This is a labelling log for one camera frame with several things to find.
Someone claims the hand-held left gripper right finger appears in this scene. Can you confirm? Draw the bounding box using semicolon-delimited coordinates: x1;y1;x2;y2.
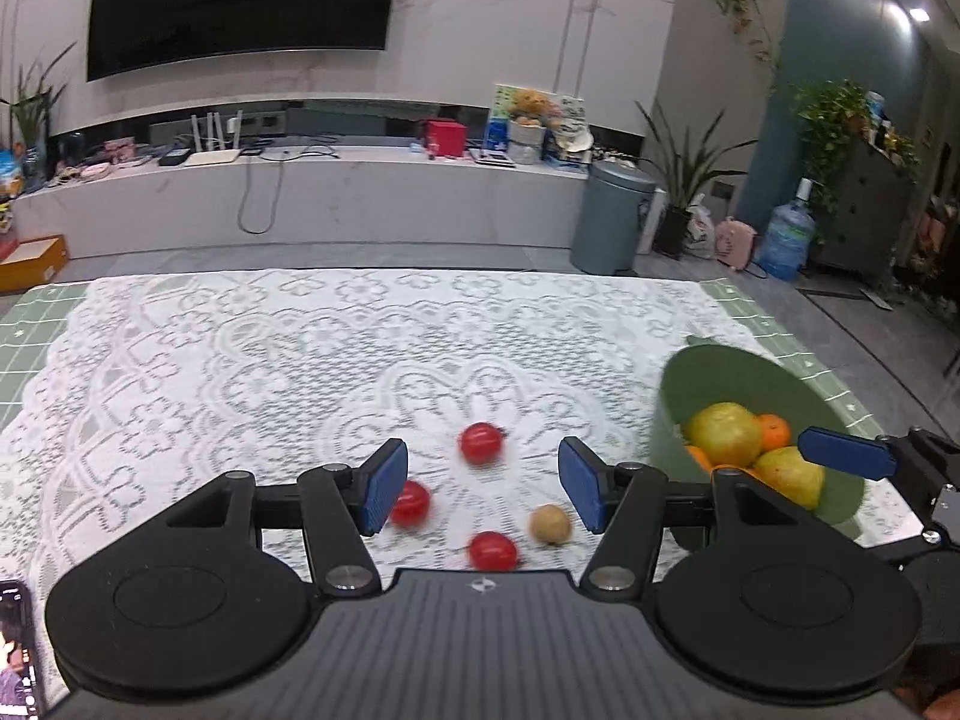
556;435;818;595

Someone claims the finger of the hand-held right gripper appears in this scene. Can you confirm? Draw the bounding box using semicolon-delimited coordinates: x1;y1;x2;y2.
862;484;960;569
797;426;960;482

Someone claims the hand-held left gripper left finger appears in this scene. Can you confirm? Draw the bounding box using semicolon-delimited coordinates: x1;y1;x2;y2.
161;436;410;597

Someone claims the yellow-green freckled pear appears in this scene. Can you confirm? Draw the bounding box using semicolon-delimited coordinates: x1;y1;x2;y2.
750;446;826;511

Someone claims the red cherry tomato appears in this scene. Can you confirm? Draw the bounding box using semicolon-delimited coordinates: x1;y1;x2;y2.
459;422;507;466
390;480;434;528
469;531;520;572

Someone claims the yellow pear with orange blush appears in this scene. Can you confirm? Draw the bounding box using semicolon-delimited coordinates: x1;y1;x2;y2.
686;403;764;467

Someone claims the green colander bowl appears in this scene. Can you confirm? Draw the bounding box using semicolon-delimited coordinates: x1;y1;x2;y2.
649;336;867;541

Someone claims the small brown longan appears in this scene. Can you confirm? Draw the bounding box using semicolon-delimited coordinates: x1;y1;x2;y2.
529;504;575;547

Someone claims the white lace tablecloth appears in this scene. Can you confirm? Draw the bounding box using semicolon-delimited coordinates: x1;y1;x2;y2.
0;268;886;691

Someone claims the blue water jug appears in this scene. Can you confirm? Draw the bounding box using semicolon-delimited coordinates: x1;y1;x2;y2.
757;178;817;282

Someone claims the grey drawer cabinet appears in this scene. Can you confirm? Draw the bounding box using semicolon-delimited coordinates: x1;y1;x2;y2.
814;139;920;293

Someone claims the pink bag on floor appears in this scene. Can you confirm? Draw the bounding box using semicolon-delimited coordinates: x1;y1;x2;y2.
712;217;758;271

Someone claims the potted plant in black pot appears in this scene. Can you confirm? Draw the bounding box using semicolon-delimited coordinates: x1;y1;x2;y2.
634;97;758;260

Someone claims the white plastic bag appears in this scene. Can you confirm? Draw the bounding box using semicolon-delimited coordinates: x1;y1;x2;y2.
684;195;717;260

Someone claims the grey pedal trash bin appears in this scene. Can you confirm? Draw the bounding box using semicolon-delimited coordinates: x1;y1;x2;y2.
570;161;661;276

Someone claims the white tv console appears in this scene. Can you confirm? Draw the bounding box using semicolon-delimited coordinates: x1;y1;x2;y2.
15;97;661;260

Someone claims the green ivy plant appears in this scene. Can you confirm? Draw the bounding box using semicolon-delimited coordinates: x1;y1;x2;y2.
791;79;923;241

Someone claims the white fruit basket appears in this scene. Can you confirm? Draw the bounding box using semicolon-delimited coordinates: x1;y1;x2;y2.
508;116;548;166

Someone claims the red box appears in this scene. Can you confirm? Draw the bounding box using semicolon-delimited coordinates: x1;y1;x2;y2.
424;120;467;158

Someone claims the white router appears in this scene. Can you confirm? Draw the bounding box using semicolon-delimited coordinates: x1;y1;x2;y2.
184;111;245;167

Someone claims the fruit print poster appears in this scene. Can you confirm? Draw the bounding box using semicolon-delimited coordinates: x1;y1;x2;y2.
493;84;586;128

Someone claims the black smartphone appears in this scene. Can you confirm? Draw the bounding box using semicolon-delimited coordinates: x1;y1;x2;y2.
0;577;46;720

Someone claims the orange cardboard box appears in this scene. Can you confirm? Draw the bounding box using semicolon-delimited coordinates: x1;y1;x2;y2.
0;235;68;295

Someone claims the hanging vine plant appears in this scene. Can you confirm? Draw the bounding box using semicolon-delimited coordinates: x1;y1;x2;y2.
697;0;785;91

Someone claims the black television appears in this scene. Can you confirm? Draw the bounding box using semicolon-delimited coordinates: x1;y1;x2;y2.
86;0;402;82

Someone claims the tall leafy plant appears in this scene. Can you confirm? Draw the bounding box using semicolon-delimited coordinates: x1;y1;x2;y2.
0;41;80;188

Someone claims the black cable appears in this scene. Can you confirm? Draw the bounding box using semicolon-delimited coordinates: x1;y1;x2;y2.
238;139;342;235

